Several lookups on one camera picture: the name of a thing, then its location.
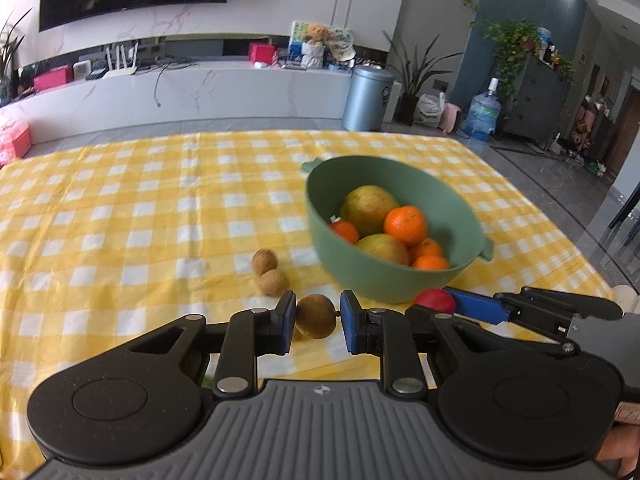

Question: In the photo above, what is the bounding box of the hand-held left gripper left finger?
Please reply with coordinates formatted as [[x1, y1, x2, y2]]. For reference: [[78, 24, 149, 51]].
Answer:
[[127, 290, 297, 400]]

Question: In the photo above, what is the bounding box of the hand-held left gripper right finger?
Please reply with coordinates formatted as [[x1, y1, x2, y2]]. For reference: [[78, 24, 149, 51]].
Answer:
[[340, 290, 489, 399]]

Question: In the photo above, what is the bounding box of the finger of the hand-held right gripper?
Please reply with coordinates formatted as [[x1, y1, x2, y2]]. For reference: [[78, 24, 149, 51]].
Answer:
[[469, 323, 577, 357], [443, 286, 624, 334]]

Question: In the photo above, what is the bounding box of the brown longan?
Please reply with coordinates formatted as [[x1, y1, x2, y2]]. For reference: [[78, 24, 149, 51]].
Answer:
[[251, 248, 278, 276], [258, 269, 289, 297], [294, 293, 338, 341]]

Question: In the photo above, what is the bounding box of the red cherry tomato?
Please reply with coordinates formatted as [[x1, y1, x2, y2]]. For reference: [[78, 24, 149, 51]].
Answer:
[[413, 288, 457, 316]]

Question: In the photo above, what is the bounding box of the green colander bowl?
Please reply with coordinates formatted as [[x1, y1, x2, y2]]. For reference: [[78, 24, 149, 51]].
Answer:
[[301, 155, 494, 305]]

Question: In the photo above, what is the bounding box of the yellow-green pear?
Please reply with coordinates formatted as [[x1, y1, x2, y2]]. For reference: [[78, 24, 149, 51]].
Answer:
[[340, 185, 401, 237]]

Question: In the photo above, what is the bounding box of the person's right hand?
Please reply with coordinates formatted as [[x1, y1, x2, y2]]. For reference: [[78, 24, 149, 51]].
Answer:
[[596, 399, 640, 480]]

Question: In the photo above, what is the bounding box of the pink bag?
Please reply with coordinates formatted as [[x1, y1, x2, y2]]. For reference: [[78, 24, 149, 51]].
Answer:
[[439, 102, 464, 135]]

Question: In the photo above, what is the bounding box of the blue water bottle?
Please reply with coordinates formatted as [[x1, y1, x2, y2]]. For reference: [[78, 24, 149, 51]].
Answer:
[[462, 77, 503, 142]]

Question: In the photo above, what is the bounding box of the yellow checked tablecloth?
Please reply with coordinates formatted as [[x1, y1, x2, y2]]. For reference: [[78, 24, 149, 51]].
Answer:
[[0, 130, 617, 467]]

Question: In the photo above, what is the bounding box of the white plastic bag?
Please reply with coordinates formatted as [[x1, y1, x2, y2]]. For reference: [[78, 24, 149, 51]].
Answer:
[[413, 92, 446, 127]]

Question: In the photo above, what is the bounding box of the grey cabinet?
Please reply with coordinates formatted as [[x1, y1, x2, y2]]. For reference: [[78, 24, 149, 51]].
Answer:
[[502, 52, 571, 144]]

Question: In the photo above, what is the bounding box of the grey-blue trash can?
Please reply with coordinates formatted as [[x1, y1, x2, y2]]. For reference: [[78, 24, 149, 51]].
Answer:
[[342, 63, 396, 132]]

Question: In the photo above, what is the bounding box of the potted long-leaf plant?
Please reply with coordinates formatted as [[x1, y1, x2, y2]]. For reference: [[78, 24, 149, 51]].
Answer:
[[382, 29, 464, 126]]

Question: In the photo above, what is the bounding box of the white marble console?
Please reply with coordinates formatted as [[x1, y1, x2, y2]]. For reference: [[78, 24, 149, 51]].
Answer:
[[0, 56, 354, 127]]

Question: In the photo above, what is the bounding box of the trailing green plant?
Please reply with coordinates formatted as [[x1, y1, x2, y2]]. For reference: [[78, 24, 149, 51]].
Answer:
[[481, 18, 542, 107]]

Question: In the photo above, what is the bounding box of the red box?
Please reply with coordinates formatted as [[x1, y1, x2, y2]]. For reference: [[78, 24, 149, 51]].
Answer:
[[248, 42, 279, 65]]

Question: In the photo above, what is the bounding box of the teddy bear bouquet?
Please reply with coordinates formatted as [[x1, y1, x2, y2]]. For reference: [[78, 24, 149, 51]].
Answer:
[[301, 23, 329, 69]]

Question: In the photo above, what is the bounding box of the white router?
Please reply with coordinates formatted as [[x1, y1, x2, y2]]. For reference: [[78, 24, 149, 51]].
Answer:
[[103, 42, 140, 78]]

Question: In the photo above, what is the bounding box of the stack of pink boxes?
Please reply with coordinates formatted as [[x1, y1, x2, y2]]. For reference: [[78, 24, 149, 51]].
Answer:
[[0, 114, 32, 166]]

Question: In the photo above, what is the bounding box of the pink box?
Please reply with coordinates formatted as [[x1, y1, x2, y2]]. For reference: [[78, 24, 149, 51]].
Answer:
[[32, 64, 74, 92]]

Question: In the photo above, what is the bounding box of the potted grass plant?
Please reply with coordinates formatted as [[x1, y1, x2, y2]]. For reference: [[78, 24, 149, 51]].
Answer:
[[0, 7, 32, 107]]

